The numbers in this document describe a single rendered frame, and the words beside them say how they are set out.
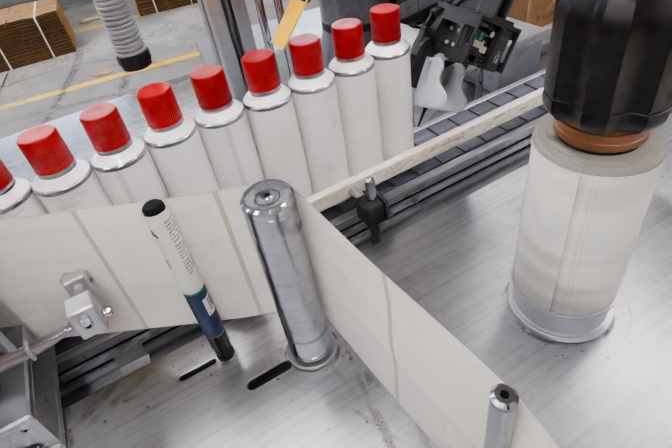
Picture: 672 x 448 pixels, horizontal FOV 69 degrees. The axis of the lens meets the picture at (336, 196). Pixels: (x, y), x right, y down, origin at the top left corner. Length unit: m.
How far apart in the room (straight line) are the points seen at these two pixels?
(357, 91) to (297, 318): 0.26
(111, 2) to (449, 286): 0.43
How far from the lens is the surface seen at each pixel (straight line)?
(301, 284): 0.38
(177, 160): 0.50
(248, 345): 0.49
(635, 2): 0.31
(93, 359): 0.59
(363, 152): 0.59
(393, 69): 0.57
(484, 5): 0.60
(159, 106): 0.48
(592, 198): 0.37
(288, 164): 0.54
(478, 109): 0.77
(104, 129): 0.48
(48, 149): 0.48
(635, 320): 0.52
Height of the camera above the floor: 1.27
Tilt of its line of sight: 39 degrees down
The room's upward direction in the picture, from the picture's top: 10 degrees counter-clockwise
